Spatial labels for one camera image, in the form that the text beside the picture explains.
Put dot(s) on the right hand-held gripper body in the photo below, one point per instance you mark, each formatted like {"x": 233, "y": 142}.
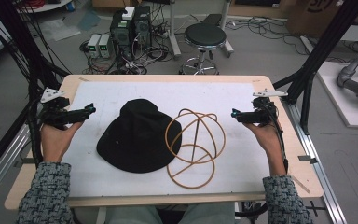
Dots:
{"x": 263, "y": 110}

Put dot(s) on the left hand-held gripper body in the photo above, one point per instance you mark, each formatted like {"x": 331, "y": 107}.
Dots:
{"x": 53, "y": 107}

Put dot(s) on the black bucket hat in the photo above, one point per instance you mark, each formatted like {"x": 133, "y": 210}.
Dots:
{"x": 138, "y": 137}

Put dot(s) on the person's right hand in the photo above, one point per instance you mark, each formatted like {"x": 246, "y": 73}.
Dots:
{"x": 265, "y": 138}

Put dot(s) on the person's left hand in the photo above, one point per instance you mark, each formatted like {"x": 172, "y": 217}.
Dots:
{"x": 56, "y": 141}

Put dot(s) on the grey power supply unit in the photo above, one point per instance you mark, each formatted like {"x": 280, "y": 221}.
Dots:
{"x": 105, "y": 46}
{"x": 93, "y": 45}

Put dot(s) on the white table mat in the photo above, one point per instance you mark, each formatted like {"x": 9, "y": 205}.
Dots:
{"x": 180, "y": 93}

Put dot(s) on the white floor board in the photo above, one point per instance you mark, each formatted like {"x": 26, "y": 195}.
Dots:
{"x": 332, "y": 90}

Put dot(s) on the black computer tower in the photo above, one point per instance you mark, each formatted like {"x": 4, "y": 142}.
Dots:
{"x": 142, "y": 26}
{"x": 121, "y": 35}

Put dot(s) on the white desk leg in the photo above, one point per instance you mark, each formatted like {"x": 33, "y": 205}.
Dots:
{"x": 174, "y": 31}
{"x": 227, "y": 31}

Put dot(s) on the black round stool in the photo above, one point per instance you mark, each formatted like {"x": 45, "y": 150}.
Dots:
{"x": 205, "y": 35}

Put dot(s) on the white box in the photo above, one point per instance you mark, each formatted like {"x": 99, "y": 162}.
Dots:
{"x": 128, "y": 13}

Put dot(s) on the cardboard box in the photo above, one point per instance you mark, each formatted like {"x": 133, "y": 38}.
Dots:
{"x": 317, "y": 15}

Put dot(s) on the person's legs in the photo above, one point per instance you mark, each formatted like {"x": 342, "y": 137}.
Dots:
{"x": 167, "y": 214}

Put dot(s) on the black frame post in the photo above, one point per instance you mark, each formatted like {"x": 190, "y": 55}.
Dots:
{"x": 18, "y": 46}
{"x": 323, "y": 46}

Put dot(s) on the aluminium rail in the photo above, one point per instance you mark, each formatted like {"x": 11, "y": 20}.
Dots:
{"x": 3, "y": 174}
{"x": 320, "y": 174}

